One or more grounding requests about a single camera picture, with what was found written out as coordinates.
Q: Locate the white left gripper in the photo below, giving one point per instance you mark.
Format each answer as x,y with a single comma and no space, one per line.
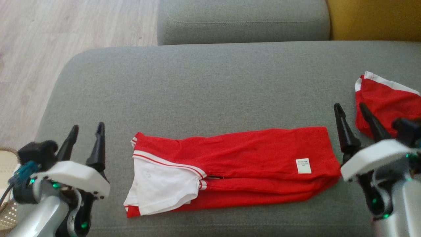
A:
72,176

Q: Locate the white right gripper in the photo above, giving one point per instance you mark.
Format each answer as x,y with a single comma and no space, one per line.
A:
375,158

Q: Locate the red jersey with black print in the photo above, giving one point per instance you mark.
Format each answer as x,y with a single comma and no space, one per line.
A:
388,102

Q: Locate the red garment with white sleeve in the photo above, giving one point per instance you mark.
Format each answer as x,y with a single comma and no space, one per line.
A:
250,158

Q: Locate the cream woven laundry basket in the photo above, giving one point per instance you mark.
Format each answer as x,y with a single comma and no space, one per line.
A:
7,197

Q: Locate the yellow sofa backrest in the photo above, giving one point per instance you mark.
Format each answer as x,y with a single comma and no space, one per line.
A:
375,18

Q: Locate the grey fabric ottoman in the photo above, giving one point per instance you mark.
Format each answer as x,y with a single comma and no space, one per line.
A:
210,85

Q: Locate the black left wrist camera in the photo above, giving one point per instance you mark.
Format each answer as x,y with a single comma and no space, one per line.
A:
37,153

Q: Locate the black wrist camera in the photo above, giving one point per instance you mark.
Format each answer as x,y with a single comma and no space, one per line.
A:
37,153
408,130

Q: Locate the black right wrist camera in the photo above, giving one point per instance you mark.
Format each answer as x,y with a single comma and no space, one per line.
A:
408,130

